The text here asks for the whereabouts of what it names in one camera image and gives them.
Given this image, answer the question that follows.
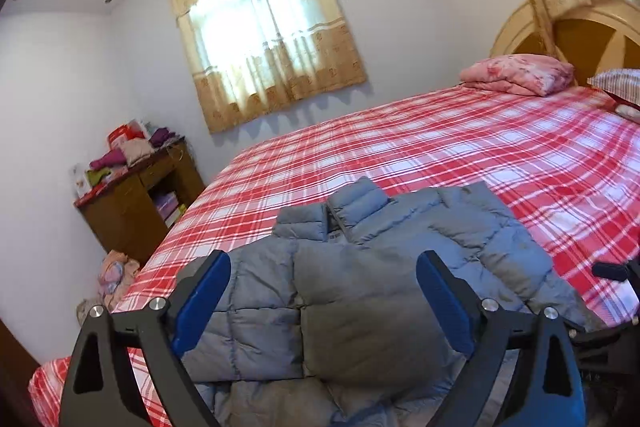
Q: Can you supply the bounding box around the bed with red plaid sheet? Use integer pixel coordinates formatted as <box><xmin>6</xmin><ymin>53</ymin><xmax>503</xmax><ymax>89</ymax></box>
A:
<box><xmin>28</xmin><ymin>83</ymin><xmax>640</xmax><ymax>427</ymax></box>

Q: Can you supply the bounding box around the purple folded cloth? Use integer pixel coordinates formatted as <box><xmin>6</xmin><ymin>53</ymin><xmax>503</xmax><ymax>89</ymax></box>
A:
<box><xmin>150</xmin><ymin>126</ymin><xmax>177</xmax><ymax>148</ymax></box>

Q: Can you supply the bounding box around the beige folded cloth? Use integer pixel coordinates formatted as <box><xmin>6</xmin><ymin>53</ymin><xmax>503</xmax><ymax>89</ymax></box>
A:
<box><xmin>119</xmin><ymin>139</ymin><xmax>154</xmax><ymax>168</ymax></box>

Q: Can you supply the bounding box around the green cloth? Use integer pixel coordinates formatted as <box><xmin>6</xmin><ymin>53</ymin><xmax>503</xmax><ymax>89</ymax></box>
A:
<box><xmin>87</xmin><ymin>167</ymin><xmax>126</xmax><ymax>188</ymax></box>

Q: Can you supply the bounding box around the white printed box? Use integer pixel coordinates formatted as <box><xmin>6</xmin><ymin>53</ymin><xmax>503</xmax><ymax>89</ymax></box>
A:
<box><xmin>71</xmin><ymin>162</ymin><xmax>92</xmax><ymax>202</ymax></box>

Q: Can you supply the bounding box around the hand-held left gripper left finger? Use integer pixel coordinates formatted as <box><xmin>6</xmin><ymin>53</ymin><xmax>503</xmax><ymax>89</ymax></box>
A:
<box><xmin>59</xmin><ymin>250</ymin><xmax>232</xmax><ymax>427</ymax></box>

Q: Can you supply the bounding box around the pink clothes pile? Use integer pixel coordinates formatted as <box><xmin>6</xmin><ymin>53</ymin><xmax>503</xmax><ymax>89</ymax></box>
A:
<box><xmin>96</xmin><ymin>249</ymin><xmax>142</xmax><ymax>313</ymax></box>

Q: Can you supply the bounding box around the brown wooden cabinet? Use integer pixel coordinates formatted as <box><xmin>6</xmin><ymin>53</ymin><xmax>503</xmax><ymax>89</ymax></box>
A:
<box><xmin>74</xmin><ymin>139</ymin><xmax>207</xmax><ymax>265</ymax></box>

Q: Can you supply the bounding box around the yellow window curtain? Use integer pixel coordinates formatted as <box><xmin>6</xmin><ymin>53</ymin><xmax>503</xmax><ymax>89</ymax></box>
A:
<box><xmin>167</xmin><ymin>0</ymin><xmax>368</xmax><ymax>135</ymax></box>

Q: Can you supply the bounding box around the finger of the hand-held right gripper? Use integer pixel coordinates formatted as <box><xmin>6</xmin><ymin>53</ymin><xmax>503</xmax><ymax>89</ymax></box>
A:
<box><xmin>593</xmin><ymin>259</ymin><xmax>640</xmax><ymax>283</ymax></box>

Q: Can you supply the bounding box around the magenta cloth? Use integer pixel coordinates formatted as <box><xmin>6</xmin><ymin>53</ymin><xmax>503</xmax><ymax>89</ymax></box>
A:
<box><xmin>90</xmin><ymin>149</ymin><xmax>126</xmax><ymax>171</ymax></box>

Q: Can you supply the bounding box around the stack of books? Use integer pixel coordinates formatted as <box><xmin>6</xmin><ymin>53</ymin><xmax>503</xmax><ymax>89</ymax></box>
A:
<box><xmin>154</xmin><ymin>191</ymin><xmax>187</xmax><ymax>228</ymax></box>

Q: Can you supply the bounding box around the wooden arched headboard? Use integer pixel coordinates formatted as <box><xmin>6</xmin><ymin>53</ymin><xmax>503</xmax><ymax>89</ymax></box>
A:
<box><xmin>490</xmin><ymin>0</ymin><xmax>640</xmax><ymax>88</ymax></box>

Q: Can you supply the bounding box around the pink floral pillow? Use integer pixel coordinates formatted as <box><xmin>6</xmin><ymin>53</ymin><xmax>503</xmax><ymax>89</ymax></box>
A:
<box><xmin>459</xmin><ymin>54</ymin><xmax>575</xmax><ymax>96</ymax></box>

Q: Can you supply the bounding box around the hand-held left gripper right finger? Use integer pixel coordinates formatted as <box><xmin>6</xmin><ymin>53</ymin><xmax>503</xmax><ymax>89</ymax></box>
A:
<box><xmin>416</xmin><ymin>250</ymin><xmax>586</xmax><ymax>427</ymax></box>

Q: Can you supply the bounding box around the grey puffer jacket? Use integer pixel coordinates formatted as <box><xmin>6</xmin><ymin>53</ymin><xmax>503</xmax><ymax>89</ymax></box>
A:
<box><xmin>180</xmin><ymin>176</ymin><xmax>608</xmax><ymax>427</ymax></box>

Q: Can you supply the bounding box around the striped pillow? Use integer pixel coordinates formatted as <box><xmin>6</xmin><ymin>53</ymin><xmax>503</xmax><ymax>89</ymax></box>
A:
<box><xmin>587</xmin><ymin>68</ymin><xmax>640</xmax><ymax>104</ymax></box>

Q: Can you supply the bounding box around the dark wooden door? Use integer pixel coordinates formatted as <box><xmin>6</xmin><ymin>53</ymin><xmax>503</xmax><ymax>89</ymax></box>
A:
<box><xmin>0</xmin><ymin>316</ymin><xmax>42</xmax><ymax>427</ymax></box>

